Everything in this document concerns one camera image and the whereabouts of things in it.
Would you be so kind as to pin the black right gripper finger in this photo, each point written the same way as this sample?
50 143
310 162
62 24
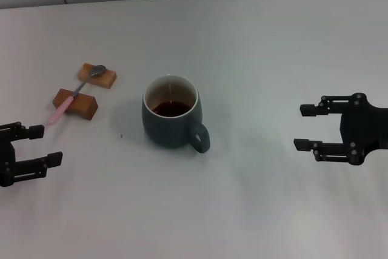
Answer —
303 144
309 109

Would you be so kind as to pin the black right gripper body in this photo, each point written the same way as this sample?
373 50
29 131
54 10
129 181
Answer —
366 128

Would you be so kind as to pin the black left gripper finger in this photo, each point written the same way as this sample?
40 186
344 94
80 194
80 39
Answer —
54 159
36 131

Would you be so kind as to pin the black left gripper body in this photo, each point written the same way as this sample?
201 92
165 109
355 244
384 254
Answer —
6 156

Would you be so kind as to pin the dark grey ceramic cup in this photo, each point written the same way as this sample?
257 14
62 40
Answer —
169 131

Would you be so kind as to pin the dark brown wooden block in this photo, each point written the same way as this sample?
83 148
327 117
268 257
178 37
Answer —
83 104

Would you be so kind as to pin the light wooden block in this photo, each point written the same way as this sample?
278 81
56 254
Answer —
103 80

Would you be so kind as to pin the dark coffee liquid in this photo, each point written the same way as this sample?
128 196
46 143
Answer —
172 108

